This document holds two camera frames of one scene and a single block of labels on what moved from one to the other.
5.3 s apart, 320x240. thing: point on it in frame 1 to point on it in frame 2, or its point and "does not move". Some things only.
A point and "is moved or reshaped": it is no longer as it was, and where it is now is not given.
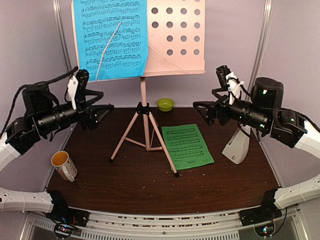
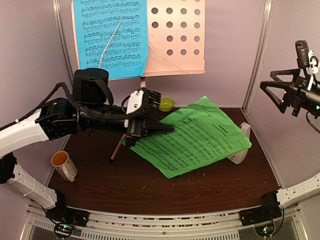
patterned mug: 64,166 does not move
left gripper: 89,118 to 138,127
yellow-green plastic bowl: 165,104 does not move
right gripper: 222,103 to 295,93
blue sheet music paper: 112,38 does not move
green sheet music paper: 186,146 is moved or reshaped
